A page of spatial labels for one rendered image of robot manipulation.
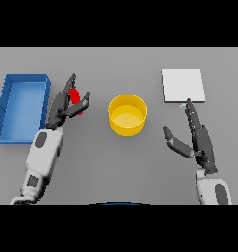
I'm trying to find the blue tray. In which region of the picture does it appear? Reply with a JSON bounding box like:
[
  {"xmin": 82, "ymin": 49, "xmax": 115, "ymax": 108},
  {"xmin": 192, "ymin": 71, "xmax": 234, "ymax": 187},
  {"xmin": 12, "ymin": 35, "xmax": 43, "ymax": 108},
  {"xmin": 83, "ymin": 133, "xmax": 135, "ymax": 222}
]
[{"xmin": 0, "ymin": 73, "xmax": 52, "ymax": 145}]

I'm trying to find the yellow bowl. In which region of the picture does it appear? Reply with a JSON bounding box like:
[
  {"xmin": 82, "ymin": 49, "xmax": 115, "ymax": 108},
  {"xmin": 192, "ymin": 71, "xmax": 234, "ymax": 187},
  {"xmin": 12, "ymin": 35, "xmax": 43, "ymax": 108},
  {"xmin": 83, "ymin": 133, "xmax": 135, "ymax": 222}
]
[{"xmin": 107, "ymin": 94, "xmax": 148, "ymax": 137}]

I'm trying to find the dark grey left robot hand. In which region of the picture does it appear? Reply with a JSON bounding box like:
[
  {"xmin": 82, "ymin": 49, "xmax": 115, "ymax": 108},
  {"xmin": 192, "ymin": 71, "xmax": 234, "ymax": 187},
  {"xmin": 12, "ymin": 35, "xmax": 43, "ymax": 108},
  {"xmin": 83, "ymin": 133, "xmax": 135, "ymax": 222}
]
[{"xmin": 44, "ymin": 72, "xmax": 91, "ymax": 131}]

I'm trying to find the pale square measuring scale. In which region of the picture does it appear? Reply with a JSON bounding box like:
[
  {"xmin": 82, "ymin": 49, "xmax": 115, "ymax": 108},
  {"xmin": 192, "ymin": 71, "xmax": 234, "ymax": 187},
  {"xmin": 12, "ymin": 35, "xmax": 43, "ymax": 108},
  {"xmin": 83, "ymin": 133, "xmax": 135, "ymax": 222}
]
[{"xmin": 161, "ymin": 68, "xmax": 206, "ymax": 104}]

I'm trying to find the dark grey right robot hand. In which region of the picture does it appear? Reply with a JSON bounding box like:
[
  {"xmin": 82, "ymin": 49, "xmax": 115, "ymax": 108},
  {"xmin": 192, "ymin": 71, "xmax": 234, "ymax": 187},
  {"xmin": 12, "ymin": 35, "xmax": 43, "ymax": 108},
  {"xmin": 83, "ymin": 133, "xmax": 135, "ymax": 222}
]
[{"xmin": 162, "ymin": 97, "xmax": 219, "ymax": 175}]

